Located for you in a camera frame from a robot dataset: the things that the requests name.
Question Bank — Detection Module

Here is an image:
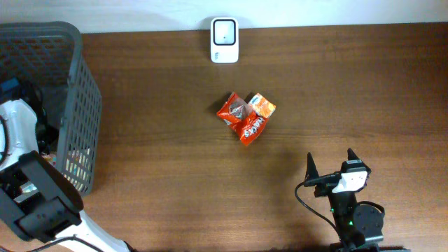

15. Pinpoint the white barcode scanner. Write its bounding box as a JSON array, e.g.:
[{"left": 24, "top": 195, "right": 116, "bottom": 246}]
[{"left": 210, "top": 17, "right": 239, "bottom": 64}]

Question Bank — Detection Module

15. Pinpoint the orange tissue pack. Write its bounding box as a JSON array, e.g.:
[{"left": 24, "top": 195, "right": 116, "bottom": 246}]
[{"left": 248, "top": 93, "right": 276, "bottom": 118}]

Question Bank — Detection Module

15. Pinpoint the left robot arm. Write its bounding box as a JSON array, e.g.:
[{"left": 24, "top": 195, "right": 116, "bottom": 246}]
[{"left": 1, "top": 78, "right": 133, "bottom": 251}]

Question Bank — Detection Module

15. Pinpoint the grey plastic mesh basket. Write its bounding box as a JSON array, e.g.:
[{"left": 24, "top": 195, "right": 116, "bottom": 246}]
[{"left": 1, "top": 22, "right": 102, "bottom": 196}]

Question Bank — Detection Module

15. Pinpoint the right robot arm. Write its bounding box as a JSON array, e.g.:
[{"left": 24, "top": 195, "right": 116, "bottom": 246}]
[{"left": 295, "top": 149, "right": 406, "bottom": 251}]

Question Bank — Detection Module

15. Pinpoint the red snack bag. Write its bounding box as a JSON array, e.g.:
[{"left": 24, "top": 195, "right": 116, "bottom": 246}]
[{"left": 216, "top": 92, "right": 270, "bottom": 146}]

